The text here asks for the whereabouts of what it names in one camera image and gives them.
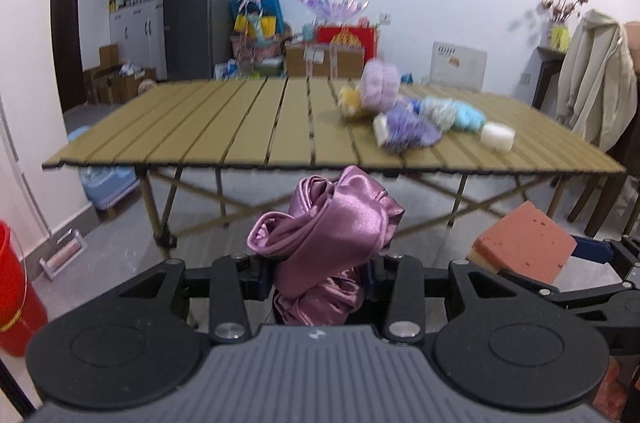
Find white pink floor brush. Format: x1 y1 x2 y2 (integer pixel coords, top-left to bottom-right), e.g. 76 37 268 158
39 227 87 282

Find small brown cardboard box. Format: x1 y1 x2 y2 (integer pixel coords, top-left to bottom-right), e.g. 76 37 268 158
82 45 159 104

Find purple satin cloth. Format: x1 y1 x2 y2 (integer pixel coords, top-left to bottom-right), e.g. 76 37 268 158
246 165 406 328

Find beige jacket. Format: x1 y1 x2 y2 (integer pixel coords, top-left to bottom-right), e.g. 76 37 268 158
555 9 639 154

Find tan slatted folding table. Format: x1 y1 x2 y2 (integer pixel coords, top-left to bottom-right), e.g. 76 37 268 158
42 77 628 249

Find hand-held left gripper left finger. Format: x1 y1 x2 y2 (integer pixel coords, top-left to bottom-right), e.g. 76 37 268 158
118 253 275 345

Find red gift box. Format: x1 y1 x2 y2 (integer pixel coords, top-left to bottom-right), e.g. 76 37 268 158
317 25 379 62

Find blue gift bag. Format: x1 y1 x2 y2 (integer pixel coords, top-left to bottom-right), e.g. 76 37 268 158
230 0 284 42

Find orange sponge block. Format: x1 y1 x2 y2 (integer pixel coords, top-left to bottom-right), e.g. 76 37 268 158
471 201 579 287

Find pink fluffy toy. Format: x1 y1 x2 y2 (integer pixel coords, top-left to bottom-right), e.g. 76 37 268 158
360 59 402 111

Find pink patterned clothing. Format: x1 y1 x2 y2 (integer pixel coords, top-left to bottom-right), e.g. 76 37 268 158
595 353 640 423

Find dark wooden side table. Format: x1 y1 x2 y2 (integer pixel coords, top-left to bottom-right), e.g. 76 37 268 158
532 46 566 112

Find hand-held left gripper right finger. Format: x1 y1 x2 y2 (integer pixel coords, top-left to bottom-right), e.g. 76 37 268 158
366 253 514 345

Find dark wooden chair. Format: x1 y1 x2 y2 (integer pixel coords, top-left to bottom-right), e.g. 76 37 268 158
547 20 640 239

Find clear glitter plastic bag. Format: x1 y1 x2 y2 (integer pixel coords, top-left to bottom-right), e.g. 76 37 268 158
420 97 459 130

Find purple mesh drawstring pouch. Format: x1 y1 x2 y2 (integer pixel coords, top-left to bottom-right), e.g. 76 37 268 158
382 103 444 152

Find yellow white plush toy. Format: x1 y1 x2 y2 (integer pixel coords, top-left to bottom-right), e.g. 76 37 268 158
337 84 375 120

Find yellow vase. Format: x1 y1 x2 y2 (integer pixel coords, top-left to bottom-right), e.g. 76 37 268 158
549 23 571 52

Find red plastic bucket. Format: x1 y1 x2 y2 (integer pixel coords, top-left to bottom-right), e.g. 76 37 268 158
0 220 50 359

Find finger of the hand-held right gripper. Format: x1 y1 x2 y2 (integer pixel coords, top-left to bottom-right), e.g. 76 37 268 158
574 235 640 265
500 269 640 317

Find dark brown door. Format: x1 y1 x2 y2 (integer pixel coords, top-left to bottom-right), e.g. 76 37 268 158
50 0 87 114

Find light blue fluffy toy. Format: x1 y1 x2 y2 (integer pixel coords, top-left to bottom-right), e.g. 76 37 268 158
447 105 487 133

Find dried flower bouquet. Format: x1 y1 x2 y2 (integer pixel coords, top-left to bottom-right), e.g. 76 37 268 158
537 0 590 24

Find blue plastic basin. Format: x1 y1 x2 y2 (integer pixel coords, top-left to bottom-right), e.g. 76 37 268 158
80 165 141 212

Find large brown cardboard box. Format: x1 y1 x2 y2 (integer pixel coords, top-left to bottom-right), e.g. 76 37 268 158
284 43 364 79

